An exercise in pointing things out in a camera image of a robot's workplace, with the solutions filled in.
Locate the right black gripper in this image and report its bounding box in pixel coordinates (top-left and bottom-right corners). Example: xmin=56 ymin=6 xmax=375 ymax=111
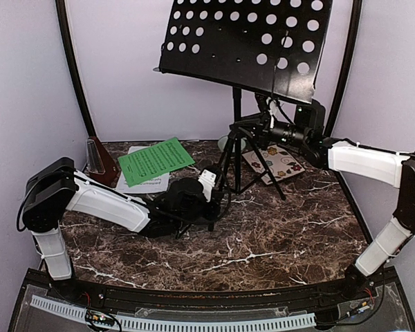
xmin=233 ymin=111 xmax=309 ymax=151

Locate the white sheet music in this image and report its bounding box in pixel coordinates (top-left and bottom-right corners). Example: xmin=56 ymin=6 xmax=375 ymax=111
xmin=116 ymin=146 xmax=169 ymax=194

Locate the green sheet music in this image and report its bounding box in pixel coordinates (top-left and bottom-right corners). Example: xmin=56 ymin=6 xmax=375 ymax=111
xmin=118 ymin=137 xmax=194 ymax=187

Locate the black music stand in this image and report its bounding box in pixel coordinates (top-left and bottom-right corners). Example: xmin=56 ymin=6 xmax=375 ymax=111
xmin=158 ymin=1 xmax=332 ymax=194

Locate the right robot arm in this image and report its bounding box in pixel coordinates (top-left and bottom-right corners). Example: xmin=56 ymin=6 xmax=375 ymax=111
xmin=228 ymin=95 xmax=415 ymax=300

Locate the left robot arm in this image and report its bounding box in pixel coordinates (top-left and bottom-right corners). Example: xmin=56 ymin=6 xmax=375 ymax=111
xmin=17 ymin=157 xmax=232 ymax=302

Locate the green ceramic bowl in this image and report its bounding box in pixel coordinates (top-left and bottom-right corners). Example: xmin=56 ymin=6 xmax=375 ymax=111
xmin=217 ymin=136 xmax=247 ymax=152

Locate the floral square plate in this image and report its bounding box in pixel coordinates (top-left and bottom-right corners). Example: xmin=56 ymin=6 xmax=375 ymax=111
xmin=243 ymin=145 xmax=305 ymax=182

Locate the brown wooden metronome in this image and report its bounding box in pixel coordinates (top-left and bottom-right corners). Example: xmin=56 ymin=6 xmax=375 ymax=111
xmin=86 ymin=136 xmax=118 ymax=186

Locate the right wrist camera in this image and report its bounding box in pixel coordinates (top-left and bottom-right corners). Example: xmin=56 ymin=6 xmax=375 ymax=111
xmin=255 ymin=93 xmax=279 ymax=130

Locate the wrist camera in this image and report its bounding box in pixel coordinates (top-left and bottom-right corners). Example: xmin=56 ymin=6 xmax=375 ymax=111
xmin=198 ymin=169 xmax=224 ymax=203
xmin=255 ymin=93 xmax=279 ymax=130

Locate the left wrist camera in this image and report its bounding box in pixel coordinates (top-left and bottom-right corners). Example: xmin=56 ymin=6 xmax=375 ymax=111
xmin=198 ymin=169 xmax=224 ymax=203

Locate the white slotted cable duct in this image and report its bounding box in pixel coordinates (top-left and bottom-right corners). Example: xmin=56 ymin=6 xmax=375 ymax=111
xmin=30 ymin=295 xmax=316 ymax=332

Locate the black front rail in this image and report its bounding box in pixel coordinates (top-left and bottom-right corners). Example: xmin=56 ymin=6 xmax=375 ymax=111
xmin=77 ymin=279 xmax=348 ymax=311

